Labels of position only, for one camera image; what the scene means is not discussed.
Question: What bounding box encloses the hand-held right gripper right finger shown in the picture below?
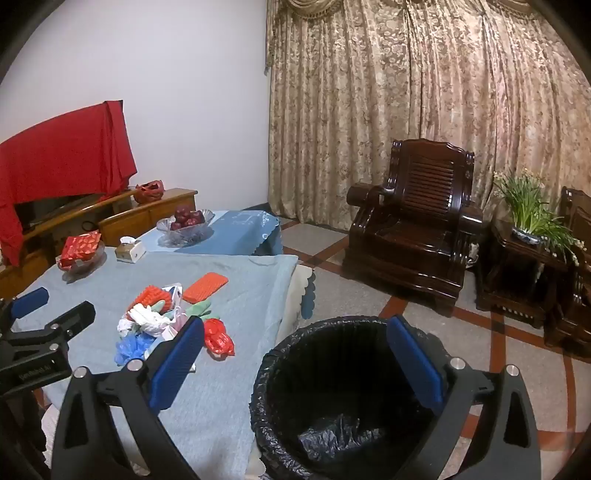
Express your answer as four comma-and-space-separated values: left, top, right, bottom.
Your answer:
387, 315, 542, 480

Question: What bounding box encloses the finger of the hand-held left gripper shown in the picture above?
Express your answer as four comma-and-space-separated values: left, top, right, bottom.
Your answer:
0, 301, 97, 356
0, 287, 50, 335

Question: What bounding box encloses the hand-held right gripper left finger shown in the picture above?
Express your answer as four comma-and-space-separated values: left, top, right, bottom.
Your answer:
50, 315, 205, 480

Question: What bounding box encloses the blue plastic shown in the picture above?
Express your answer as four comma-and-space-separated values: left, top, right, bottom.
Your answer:
115, 333, 162, 367

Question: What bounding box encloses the red plastic bag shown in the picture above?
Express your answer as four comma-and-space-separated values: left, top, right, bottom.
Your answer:
203, 318, 235, 357

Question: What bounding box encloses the green foam piece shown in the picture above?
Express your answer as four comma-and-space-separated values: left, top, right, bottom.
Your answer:
182, 300, 213, 319

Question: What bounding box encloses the orange ridged foam piece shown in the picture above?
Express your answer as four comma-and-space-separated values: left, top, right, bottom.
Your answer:
127, 285, 172, 311

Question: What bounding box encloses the bin with black bag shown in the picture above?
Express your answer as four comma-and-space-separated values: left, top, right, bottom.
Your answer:
249, 315, 467, 480

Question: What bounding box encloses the pale pink plastic bag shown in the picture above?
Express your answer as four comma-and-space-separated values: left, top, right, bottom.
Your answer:
157, 309, 191, 342

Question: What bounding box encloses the small glass bowl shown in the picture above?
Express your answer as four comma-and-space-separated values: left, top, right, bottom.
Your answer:
56, 244, 106, 282

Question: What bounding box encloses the white crumpled paper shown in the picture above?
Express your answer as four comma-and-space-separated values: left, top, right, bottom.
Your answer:
117, 305, 171, 335

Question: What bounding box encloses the red gift box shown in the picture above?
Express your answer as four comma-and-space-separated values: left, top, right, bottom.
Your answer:
60, 232, 102, 271

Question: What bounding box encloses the white blue-printed packet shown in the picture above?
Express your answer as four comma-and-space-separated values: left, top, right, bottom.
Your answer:
159, 282, 184, 308

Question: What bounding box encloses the orange flat foam pad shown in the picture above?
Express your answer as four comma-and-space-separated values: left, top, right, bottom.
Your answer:
181, 272, 229, 304

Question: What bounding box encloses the beige tissue box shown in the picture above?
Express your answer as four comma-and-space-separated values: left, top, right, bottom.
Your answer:
115, 236, 146, 264

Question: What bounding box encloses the black television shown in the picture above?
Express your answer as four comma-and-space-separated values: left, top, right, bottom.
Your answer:
14, 193, 103, 232

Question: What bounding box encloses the grey-blue tablecloth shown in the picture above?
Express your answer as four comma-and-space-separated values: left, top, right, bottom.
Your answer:
9, 247, 301, 480

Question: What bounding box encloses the wooden television cabinet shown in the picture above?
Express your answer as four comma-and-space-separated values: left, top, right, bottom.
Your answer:
0, 187, 199, 301

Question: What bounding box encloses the glass fruit bowl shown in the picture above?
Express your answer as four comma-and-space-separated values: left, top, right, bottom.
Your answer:
156, 210, 215, 247

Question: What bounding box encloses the dark wooden side table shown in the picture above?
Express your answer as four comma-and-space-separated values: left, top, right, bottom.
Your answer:
475, 219, 573, 329

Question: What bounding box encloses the beige scalloped table cover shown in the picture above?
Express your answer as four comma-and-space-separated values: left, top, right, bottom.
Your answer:
281, 265, 317, 342

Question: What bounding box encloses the blue tablecloth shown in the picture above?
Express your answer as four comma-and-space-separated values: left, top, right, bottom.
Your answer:
139, 210, 283, 257

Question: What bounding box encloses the red cloth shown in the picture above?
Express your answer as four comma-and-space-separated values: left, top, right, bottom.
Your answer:
0, 99, 138, 267

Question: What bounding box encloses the potted green plant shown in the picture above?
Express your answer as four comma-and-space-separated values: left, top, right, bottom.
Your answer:
493, 170, 587, 264

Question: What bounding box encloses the beige patterned curtain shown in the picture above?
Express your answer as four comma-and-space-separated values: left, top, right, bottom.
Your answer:
264, 0, 591, 259

